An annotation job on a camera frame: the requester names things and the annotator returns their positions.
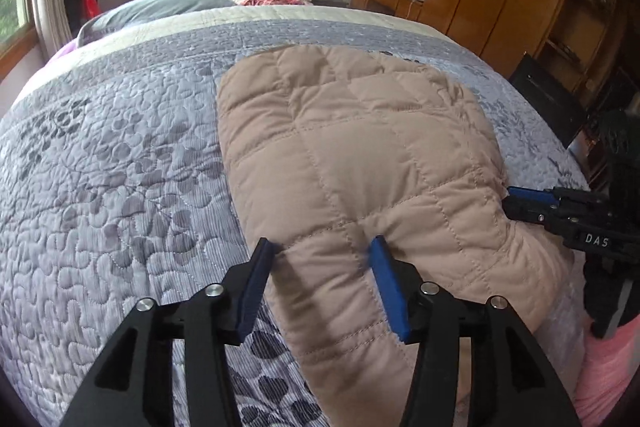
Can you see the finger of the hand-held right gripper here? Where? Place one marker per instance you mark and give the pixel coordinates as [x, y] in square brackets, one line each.
[532, 195]
[530, 213]

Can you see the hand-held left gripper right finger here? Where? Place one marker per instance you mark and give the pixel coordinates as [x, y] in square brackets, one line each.
[387, 287]

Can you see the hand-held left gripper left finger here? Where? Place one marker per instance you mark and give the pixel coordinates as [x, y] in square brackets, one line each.
[252, 292]

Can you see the beige quilted jacket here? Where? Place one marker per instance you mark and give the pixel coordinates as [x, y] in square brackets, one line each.
[350, 147]

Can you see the person's right forearm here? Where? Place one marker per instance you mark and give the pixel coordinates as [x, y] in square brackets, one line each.
[605, 372]

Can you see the black chair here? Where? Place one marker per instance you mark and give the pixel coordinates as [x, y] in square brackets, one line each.
[545, 97]

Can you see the grey and cream bed quilt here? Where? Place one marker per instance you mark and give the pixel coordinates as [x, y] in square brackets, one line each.
[125, 167]

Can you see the open wooden shelf unit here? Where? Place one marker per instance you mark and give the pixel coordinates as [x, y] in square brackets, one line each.
[585, 22]

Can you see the dark nightstand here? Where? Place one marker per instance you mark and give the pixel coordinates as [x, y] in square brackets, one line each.
[330, 0]

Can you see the grey pillow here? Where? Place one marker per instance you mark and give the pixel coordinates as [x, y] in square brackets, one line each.
[150, 9]

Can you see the large side window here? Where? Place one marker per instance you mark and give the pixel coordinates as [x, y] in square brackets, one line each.
[15, 12]

